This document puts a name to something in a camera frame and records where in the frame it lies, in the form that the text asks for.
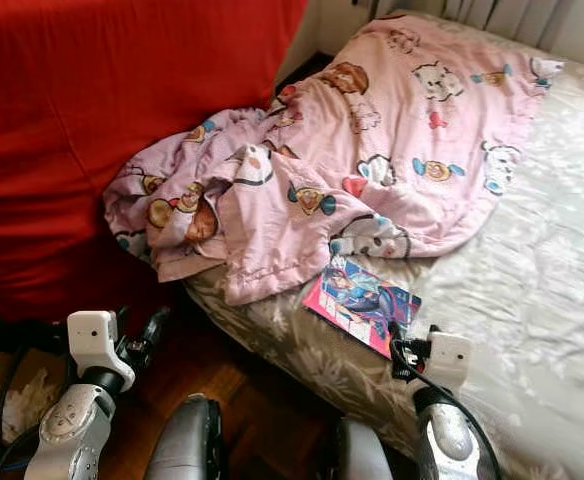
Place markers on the colourful comic book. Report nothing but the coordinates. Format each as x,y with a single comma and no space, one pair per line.
360,302

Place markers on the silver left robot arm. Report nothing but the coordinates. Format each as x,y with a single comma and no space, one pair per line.
67,430

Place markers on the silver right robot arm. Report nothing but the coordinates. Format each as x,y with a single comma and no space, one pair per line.
452,440

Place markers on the grey left robot leg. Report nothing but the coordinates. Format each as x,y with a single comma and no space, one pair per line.
182,440

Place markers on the grey robot leg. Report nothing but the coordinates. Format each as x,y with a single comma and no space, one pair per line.
354,452
182,440

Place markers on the bed with beige floral sheet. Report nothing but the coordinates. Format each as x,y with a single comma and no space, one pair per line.
532,300

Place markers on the grey right robot leg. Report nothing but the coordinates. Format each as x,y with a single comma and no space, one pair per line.
354,452

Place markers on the brown cardboard piece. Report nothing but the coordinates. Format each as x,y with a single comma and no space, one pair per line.
7,372

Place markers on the crumpled white tissue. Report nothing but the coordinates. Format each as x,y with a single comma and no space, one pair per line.
22,415

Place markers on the red fabric cushion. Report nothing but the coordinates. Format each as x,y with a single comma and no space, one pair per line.
62,150

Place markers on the pink cartoon print blanket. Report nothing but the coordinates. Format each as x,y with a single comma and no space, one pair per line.
392,130

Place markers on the grey curtain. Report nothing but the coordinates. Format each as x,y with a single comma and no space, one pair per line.
482,15

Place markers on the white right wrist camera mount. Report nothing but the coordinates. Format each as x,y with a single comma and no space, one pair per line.
450,358

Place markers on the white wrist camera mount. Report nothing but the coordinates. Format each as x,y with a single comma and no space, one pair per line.
450,358
92,338

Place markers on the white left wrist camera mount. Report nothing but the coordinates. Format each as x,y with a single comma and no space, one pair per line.
92,338

